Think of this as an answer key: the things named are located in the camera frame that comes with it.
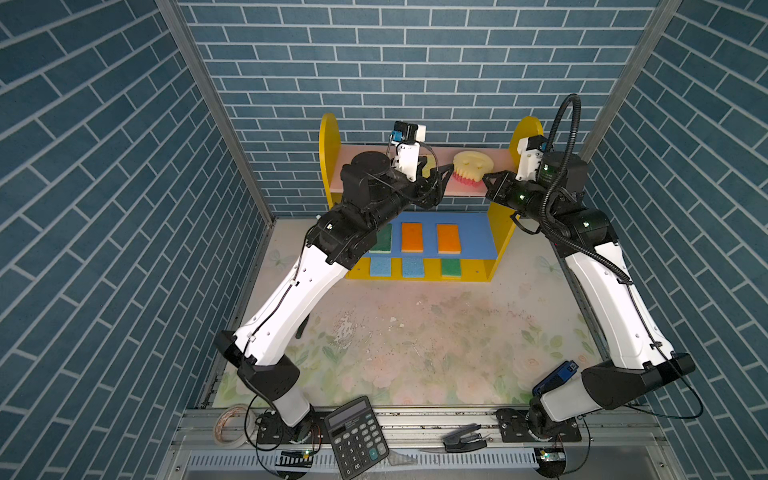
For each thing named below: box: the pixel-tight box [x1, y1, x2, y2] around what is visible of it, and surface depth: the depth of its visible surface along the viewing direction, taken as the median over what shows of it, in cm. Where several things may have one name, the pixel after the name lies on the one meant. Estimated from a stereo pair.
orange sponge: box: [401, 223, 423, 253], surface depth 96 cm
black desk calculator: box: [324, 395, 390, 480], surface depth 72 cm
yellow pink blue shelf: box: [321, 115, 545, 281], surface depth 95 cm
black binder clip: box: [442, 423, 487, 453], surface depth 72 cm
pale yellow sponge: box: [437, 224, 461, 255], surface depth 96 cm
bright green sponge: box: [442, 258, 461, 277], surface depth 106 cm
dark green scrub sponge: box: [368, 223, 392, 254], surface depth 95 cm
